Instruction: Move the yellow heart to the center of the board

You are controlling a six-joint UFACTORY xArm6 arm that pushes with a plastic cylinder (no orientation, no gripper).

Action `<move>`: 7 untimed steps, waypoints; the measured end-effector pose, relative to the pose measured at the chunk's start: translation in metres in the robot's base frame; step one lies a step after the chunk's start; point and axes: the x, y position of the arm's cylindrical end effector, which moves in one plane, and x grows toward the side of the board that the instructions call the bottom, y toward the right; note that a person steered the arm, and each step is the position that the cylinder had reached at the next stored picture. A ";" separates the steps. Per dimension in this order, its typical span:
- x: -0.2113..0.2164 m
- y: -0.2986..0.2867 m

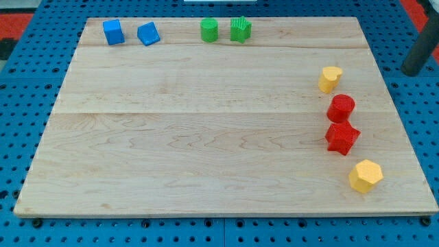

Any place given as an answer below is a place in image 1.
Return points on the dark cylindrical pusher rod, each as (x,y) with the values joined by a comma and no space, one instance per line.
(426,42)

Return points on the yellow hexagon block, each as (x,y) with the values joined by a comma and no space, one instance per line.
(365,176)

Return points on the green cylinder block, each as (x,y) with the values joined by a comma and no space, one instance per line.
(209,30)

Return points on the blue wedge block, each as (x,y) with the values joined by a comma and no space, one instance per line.
(148,34)

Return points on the yellow heart block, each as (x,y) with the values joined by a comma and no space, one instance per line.
(329,78)

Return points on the red cylinder block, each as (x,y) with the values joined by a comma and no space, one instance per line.
(340,108)

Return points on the blue cube block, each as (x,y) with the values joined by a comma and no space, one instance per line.
(113,32)

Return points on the red star block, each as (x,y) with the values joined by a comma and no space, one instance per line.
(341,137)

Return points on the green star block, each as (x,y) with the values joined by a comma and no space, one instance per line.
(240,29)

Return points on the wooden board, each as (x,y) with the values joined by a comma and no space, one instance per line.
(185,128)

